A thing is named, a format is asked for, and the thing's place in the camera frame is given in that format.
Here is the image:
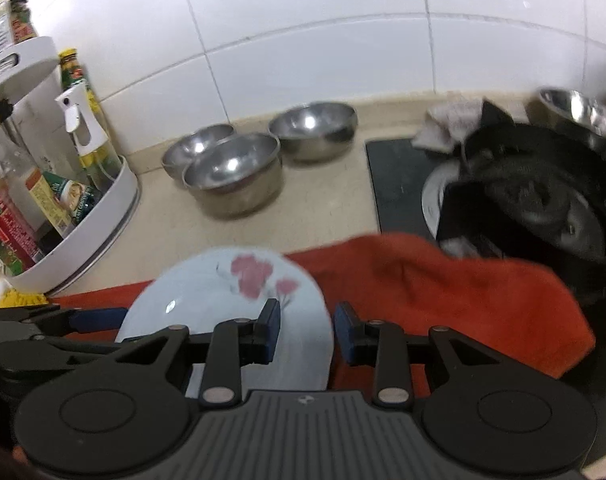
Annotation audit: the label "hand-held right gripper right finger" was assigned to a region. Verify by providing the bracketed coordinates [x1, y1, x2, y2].
[333, 302, 504, 409]

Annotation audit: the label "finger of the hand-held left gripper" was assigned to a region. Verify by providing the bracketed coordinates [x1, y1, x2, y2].
[27, 305, 130, 337]

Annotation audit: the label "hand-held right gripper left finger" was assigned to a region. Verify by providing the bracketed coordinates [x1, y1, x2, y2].
[116, 298, 284, 409]

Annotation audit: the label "white floral plate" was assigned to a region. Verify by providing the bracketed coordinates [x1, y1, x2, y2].
[116, 246, 334, 392]

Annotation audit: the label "deep steel bowl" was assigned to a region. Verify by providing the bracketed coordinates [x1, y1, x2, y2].
[182, 132, 285, 220]

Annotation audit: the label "yellow sponge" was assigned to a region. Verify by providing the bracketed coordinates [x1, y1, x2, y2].
[0, 280, 50, 309]

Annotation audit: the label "white condiment rack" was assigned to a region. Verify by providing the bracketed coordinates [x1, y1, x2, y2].
[0, 35, 142, 297]

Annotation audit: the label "red cloth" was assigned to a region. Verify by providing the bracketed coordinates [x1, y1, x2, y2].
[48, 232, 596, 397]

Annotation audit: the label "green label packet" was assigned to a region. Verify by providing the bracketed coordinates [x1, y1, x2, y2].
[42, 170, 102, 227]

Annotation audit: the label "clear bottle yellow cap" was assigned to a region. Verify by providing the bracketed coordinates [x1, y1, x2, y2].
[0, 102, 40, 241]

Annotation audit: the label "white spray bottle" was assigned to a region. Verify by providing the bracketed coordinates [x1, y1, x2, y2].
[55, 84, 122, 187]

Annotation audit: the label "gas stove burner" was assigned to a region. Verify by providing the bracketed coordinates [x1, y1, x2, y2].
[483, 175, 606, 257]

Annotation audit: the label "black pan support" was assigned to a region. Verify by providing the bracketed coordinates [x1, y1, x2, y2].
[438, 100, 606, 267]

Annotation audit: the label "grey rag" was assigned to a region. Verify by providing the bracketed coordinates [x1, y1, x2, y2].
[413, 99, 486, 157]

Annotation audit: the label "yellow cap sauce bottle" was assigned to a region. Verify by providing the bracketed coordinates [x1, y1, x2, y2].
[58, 48, 104, 111]

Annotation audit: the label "dark bottle red label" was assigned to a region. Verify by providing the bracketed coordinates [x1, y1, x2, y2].
[8, 0, 40, 44]

